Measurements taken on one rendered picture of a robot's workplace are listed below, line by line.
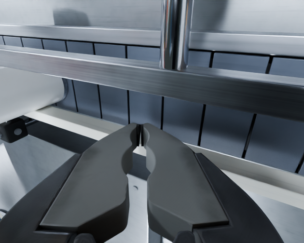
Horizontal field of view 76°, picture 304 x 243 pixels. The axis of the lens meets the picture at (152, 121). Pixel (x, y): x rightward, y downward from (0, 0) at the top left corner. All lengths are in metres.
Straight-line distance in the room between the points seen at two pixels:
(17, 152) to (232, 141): 0.39
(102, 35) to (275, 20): 0.15
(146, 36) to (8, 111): 0.14
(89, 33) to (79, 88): 0.06
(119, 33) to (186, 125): 0.10
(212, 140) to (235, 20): 0.11
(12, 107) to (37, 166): 0.21
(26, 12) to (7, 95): 0.18
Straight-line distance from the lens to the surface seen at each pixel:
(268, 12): 0.20
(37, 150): 0.39
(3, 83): 0.22
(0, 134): 0.35
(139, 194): 0.27
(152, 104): 0.19
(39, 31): 0.27
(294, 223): 0.30
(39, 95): 0.24
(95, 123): 0.21
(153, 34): 0.18
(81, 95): 0.24
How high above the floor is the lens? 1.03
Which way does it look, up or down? 53 degrees down
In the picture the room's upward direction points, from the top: 131 degrees counter-clockwise
